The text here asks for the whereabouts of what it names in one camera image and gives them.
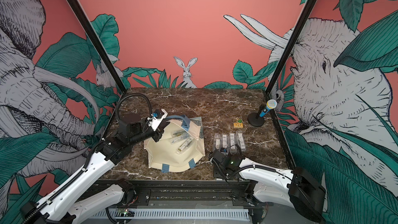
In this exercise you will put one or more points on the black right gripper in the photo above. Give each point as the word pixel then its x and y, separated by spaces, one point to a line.
pixel 216 173

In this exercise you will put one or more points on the clear plastic compass case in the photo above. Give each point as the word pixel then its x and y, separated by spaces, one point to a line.
pixel 217 142

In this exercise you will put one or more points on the cream canvas tote bag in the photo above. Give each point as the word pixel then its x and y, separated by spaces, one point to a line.
pixel 162 155

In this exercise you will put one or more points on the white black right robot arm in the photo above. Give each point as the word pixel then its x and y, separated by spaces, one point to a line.
pixel 293 188

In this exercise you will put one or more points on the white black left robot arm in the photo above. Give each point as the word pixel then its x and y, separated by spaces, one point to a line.
pixel 62 206

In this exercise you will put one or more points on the small wooden toy block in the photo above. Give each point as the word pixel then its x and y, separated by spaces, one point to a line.
pixel 238 123

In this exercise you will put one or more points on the blue microphone on black stand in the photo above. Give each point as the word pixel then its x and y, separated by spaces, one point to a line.
pixel 257 119

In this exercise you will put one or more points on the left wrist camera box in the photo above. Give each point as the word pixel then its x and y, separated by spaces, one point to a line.
pixel 156 118

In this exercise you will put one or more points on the white perforated cable tray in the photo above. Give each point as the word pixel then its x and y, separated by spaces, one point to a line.
pixel 172 213

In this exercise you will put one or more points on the black front mounting rail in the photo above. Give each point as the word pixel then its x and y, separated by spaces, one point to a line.
pixel 142 192

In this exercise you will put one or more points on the black left frame post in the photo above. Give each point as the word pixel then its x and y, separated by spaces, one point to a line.
pixel 94 38

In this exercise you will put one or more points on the black frame post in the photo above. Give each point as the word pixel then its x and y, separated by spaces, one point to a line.
pixel 308 7
pixel 94 38

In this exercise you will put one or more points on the black right frame post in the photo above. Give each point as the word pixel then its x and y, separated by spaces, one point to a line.
pixel 308 7

